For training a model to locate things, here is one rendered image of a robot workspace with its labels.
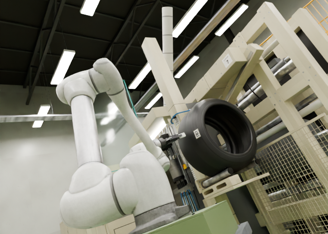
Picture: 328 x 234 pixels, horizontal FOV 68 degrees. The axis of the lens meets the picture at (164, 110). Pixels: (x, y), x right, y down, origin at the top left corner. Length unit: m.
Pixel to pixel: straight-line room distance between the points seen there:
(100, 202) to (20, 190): 9.72
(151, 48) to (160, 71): 0.31
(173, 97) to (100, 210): 1.58
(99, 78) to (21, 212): 9.35
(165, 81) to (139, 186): 1.63
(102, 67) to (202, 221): 0.87
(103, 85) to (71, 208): 0.61
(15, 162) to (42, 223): 2.43
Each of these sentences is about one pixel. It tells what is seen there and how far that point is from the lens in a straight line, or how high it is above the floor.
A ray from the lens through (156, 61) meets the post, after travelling 2.51.
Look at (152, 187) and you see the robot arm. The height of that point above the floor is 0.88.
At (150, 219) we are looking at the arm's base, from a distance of 0.86.
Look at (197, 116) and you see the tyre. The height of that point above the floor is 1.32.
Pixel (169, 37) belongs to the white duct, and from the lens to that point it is 2.88.
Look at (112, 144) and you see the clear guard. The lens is 2.27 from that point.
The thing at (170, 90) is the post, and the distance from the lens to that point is 2.34.
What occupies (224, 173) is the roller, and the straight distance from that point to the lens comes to 1.78.
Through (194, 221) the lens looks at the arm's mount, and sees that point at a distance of 0.66.
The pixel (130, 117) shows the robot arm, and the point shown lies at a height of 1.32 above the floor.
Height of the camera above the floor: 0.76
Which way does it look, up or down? 23 degrees up
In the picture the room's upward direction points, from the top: 22 degrees counter-clockwise
